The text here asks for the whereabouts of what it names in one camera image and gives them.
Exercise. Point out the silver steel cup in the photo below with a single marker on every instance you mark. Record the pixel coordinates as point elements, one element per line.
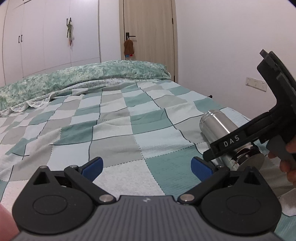
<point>214,125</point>

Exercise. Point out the beige wooden door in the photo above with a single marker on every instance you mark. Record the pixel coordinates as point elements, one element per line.
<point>154,24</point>

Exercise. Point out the green floral quilt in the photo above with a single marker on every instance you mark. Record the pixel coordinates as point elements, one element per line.
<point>19,95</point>

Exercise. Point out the left hand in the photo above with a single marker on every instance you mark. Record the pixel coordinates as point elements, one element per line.
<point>8,228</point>

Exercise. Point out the white built-in wardrobe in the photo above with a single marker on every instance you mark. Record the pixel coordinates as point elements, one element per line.
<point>34,37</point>

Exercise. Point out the black door handle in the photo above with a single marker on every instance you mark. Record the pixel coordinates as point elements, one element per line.
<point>128,36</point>

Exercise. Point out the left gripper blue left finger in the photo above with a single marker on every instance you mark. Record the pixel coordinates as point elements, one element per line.
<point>90,170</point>

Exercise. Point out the checkered teal bed sheet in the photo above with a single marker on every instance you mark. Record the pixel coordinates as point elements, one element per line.
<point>146,133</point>

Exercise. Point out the right hand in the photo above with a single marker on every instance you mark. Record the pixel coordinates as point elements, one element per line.
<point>278,149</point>

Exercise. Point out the green hanging ornament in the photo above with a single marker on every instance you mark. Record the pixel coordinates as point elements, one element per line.
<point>69,31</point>

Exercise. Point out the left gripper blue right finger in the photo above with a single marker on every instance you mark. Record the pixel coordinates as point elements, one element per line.
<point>209,172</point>

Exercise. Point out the white wall socket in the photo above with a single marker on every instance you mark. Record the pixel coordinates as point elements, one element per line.
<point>257,84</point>

